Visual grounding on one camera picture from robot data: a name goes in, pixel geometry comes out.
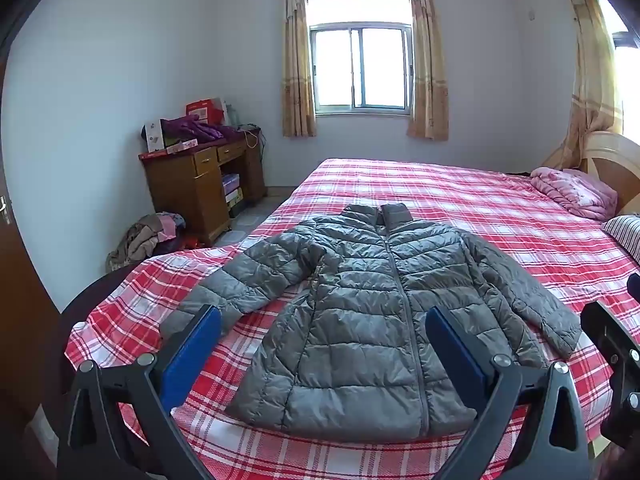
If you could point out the bed with red plaid sheet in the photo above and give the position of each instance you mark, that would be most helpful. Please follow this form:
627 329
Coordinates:
450 195

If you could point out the striped pillow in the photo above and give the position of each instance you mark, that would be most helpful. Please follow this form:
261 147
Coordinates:
627 232

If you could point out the dark cardboard box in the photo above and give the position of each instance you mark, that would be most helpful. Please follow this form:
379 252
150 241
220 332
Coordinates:
237 208

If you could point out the pile of clothes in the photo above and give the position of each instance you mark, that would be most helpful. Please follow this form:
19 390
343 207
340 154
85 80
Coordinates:
142 240

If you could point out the sliding glass window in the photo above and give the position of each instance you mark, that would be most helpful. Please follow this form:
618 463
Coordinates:
380 65

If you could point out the wooden desk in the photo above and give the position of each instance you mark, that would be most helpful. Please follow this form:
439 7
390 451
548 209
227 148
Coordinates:
175 195

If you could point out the grey puffer jacket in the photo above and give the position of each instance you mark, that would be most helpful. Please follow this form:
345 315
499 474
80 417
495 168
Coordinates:
360 320

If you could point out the beige patterned curtain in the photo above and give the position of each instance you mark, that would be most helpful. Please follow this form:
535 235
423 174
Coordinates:
297 60
427 60

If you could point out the long beige curtain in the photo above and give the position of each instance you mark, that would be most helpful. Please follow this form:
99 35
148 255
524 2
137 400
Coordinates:
592 60

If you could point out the flat pink box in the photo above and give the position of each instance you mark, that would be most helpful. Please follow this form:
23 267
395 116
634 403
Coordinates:
182 146

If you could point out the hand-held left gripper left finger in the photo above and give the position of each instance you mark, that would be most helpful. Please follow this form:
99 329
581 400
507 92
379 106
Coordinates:
192 355

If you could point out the white printed carton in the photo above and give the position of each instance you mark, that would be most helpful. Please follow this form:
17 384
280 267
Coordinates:
155 136

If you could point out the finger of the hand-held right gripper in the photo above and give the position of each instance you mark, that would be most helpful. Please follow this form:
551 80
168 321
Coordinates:
635 285

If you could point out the pink quilt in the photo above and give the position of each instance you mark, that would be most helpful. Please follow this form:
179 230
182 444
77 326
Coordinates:
575 192

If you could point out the red cardboard box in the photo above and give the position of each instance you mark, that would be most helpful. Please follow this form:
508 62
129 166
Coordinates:
202 108

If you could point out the bright side window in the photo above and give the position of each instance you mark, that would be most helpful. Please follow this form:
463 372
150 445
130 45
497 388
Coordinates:
622 15

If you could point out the dark wooden footboard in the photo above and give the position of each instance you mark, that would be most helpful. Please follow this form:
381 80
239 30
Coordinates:
75 305

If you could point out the red orange floor item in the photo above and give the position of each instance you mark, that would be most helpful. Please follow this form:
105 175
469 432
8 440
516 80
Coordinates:
191 241

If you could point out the white paper bag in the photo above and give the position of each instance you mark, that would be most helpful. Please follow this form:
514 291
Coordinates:
228 112

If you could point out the brown wooden door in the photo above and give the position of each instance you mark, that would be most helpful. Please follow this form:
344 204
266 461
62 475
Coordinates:
20 285

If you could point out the wooden headboard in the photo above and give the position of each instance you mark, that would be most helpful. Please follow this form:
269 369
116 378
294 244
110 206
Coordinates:
615 160

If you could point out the purple padded jacket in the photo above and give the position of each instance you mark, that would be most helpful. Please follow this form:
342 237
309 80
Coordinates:
192 127

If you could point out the yellow storage box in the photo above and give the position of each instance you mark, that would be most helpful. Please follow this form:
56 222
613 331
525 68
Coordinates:
234 196

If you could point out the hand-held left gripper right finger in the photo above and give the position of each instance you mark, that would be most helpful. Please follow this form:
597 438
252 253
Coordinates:
455 355

